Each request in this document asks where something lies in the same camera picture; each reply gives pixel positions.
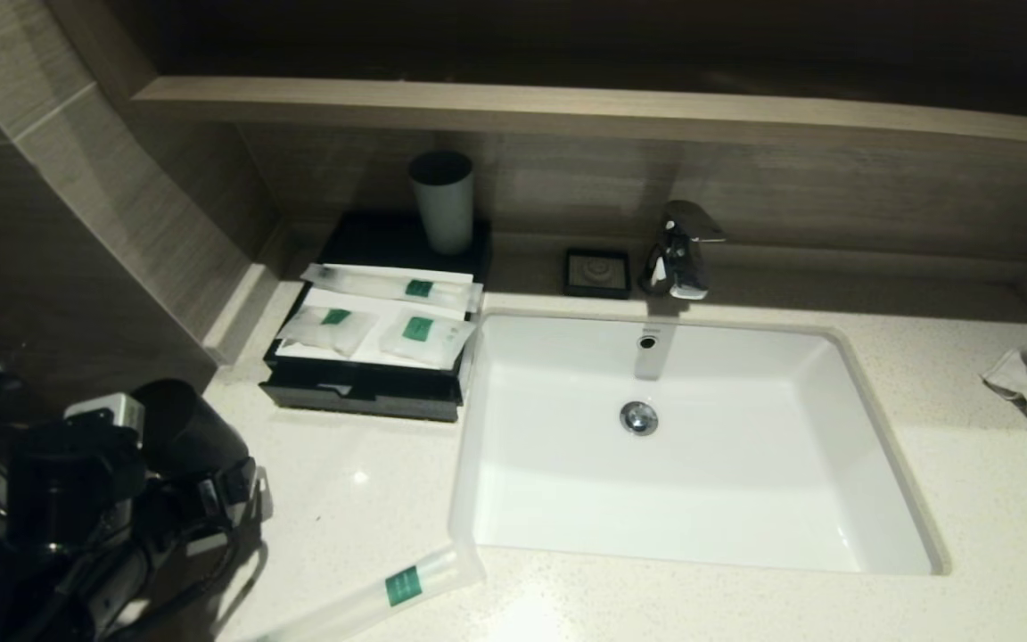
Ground white ceramic sink basin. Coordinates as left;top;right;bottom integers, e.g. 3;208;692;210
448;308;953;578

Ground crumpled small packet green label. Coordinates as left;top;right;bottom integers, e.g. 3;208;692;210
276;303;379;358

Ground white cup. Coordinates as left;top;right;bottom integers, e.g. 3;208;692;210
408;150;476;257

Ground chrome sink faucet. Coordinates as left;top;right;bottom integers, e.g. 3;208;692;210
637;200;728;301

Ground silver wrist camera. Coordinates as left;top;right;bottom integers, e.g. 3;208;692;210
62;391;146;440

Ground chrome sink drain plug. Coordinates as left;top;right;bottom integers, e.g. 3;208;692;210
620;401;660;437

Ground long clear packet green label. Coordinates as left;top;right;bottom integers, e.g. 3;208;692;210
246;544;486;642
301;263;485;314

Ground black amenity tray with packets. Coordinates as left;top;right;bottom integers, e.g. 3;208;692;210
258;264;482;424

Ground black square soap dish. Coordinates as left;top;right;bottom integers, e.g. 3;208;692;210
563;247;632;300

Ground flat small packet green label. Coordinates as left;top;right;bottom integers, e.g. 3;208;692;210
377;307;477;369

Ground wooden wall shelf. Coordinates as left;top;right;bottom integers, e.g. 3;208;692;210
130;75;1027;148

